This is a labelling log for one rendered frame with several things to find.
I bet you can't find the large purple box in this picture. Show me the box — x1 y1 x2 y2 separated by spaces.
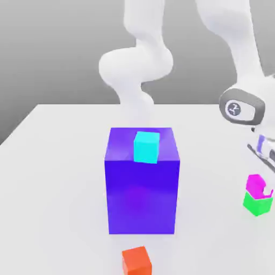
104 127 180 235

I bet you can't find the small green cube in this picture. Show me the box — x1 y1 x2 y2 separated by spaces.
242 191 273 217

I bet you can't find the small cyan cube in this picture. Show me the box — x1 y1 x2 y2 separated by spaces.
133 131 161 164

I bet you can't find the small magenta cube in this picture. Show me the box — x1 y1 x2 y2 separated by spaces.
245 173 274 200

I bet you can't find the small orange cube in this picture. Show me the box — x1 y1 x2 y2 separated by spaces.
121 245 153 275

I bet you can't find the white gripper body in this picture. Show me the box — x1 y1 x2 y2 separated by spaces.
246 142 275 184

